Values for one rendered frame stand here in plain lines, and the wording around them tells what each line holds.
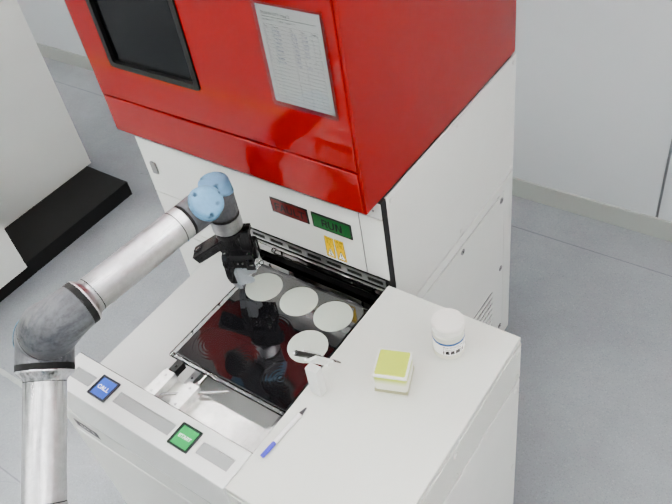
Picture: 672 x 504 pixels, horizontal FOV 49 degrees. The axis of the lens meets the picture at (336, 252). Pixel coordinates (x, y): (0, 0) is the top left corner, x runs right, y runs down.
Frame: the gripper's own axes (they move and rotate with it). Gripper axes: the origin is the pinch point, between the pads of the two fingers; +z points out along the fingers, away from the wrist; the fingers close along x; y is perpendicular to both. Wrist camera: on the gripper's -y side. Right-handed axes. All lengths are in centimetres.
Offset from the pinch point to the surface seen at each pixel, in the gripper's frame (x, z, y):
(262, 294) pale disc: -2.8, 1.2, 6.6
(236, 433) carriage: -43.0, 3.2, 6.8
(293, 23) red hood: -6, -75, 29
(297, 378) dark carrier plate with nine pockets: -29.5, 1.3, 19.3
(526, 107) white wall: 137, 43, 88
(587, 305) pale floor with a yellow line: 70, 91, 107
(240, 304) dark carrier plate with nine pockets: -5.9, 1.4, 1.2
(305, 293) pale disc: -2.8, 1.3, 18.0
